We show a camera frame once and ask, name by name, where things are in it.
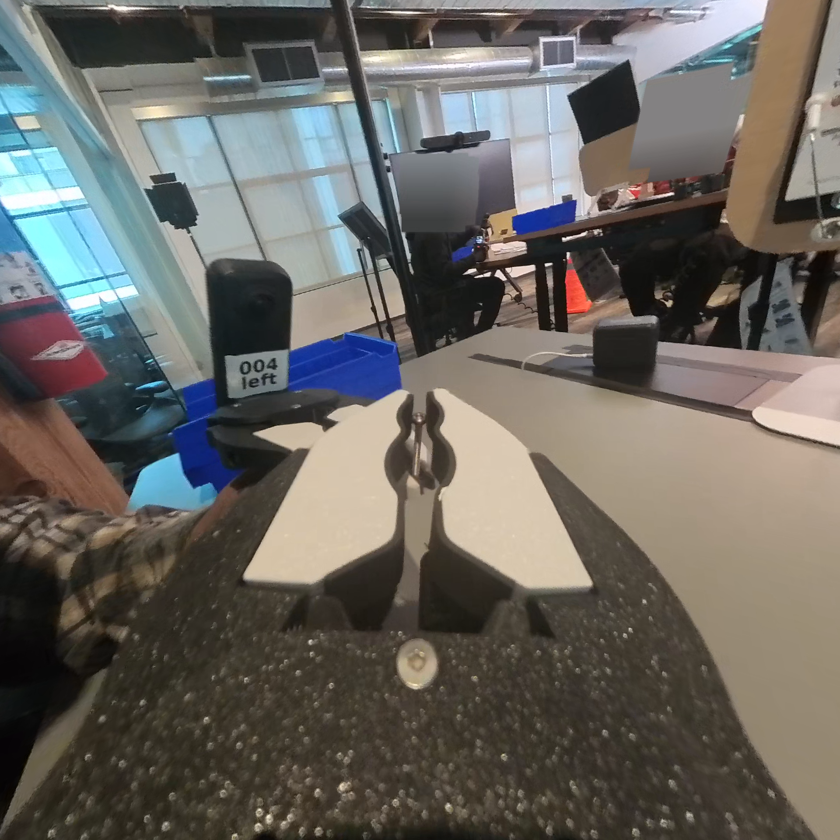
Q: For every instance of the black office chair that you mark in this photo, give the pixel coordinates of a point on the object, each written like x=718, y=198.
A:
x=131, y=426

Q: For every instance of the tan cardboard box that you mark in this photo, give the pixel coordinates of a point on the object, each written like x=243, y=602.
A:
x=504, y=223

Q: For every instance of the air vent grille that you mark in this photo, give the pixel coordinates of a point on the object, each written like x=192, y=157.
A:
x=285, y=64
x=558, y=52

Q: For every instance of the black studio light panel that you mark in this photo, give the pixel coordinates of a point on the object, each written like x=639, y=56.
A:
x=170, y=200

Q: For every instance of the white floor sign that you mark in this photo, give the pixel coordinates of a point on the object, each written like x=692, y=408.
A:
x=598, y=275

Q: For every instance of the dark grey power adapter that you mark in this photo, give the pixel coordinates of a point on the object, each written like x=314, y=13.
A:
x=627, y=341

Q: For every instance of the wooden desk black legs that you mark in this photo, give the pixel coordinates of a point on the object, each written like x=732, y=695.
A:
x=623, y=213

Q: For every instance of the white patterned sign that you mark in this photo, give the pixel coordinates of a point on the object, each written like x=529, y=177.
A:
x=781, y=308

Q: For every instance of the silver air duct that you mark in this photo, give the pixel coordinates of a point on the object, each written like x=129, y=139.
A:
x=426, y=65

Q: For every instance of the person's left hand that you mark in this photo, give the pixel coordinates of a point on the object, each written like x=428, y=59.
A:
x=213, y=508

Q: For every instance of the black webcam bar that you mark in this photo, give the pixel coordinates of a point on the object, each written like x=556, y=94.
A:
x=446, y=142

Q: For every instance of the red fire extinguisher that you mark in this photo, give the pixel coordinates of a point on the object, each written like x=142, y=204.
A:
x=52, y=348

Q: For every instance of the wooden pillar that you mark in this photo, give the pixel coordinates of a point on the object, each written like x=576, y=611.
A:
x=59, y=453

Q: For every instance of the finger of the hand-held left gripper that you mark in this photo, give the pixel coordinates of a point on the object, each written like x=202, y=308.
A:
x=344, y=415
x=289, y=438

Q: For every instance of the orange traffic cone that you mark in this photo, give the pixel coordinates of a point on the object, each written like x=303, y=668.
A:
x=577, y=295

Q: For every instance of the black tripod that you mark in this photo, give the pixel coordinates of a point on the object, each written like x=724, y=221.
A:
x=764, y=295

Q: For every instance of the silver steel bolt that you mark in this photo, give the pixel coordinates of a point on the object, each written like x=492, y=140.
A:
x=418, y=453

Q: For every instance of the black flat screen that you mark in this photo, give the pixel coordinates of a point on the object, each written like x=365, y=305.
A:
x=604, y=105

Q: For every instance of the black metal pole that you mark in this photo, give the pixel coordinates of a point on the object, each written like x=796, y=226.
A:
x=374, y=164

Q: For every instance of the blue plastic bin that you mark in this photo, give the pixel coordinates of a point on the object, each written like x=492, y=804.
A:
x=544, y=218
x=354, y=367

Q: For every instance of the black computer monitor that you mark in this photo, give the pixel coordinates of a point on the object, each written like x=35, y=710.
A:
x=497, y=177

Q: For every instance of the black music stand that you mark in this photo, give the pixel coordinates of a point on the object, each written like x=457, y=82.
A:
x=364, y=226

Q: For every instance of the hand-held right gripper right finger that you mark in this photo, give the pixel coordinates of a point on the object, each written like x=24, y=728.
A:
x=512, y=525

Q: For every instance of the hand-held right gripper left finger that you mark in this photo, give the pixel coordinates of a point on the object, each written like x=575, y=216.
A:
x=328, y=518

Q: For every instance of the beige cardboard panel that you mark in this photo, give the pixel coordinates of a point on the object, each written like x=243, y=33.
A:
x=604, y=164

